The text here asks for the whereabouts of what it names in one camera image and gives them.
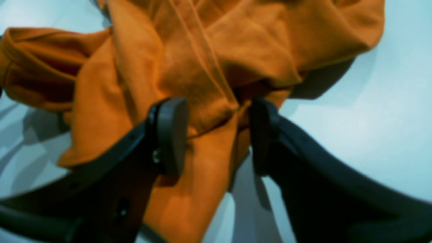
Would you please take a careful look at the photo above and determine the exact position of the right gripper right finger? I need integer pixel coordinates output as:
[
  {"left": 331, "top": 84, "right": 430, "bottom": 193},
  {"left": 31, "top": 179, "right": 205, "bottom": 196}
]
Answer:
[{"left": 250, "top": 98, "right": 432, "bottom": 243}]

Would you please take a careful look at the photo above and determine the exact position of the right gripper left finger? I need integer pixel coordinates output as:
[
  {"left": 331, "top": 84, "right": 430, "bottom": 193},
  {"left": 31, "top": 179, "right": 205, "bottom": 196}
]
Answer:
[{"left": 1, "top": 97, "right": 189, "bottom": 243}]

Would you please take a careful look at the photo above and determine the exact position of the orange t-shirt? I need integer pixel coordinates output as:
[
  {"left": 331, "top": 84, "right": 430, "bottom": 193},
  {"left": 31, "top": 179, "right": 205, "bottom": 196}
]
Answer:
[{"left": 1, "top": 0, "right": 385, "bottom": 243}]

